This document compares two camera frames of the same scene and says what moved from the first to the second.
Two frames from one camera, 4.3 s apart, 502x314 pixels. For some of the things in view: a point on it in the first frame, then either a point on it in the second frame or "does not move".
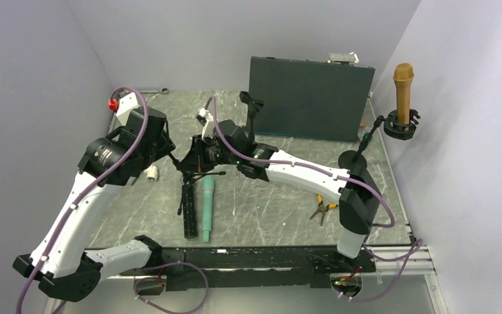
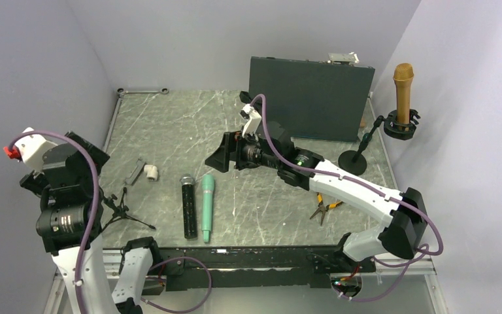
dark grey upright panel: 310,99 does not move
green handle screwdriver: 367,137 does not move
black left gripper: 167,146 to 36,180
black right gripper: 196,160 to 231,148
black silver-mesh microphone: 189,211 does not move
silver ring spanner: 162,91 does not move
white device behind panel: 343,58 does not move
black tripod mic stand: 187,199 to 120,211
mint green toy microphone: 208,186 does not move
